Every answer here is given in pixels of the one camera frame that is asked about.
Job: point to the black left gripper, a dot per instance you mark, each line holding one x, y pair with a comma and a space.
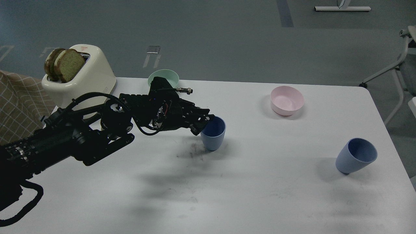
173, 112

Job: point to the blue cup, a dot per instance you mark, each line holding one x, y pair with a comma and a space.
213, 134
355, 155

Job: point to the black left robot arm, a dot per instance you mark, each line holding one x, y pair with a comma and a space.
90, 128

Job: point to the green bowl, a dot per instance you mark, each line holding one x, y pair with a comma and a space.
171, 76

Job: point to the pink bowl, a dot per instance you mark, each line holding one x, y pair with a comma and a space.
286, 100

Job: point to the cream toaster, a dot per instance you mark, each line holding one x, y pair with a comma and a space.
95, 75

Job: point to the front bread slice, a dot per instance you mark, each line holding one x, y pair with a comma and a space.
67, 65

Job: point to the bread slice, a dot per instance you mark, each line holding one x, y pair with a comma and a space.
49, 64
67, 65

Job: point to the back bread slice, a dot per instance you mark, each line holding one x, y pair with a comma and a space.
49, 64

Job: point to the white table base bar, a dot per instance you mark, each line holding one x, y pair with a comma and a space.
344, 6

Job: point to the checkered beige cloth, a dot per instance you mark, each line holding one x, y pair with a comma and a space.
23, 103

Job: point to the white chair frame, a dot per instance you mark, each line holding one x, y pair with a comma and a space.
402, 71

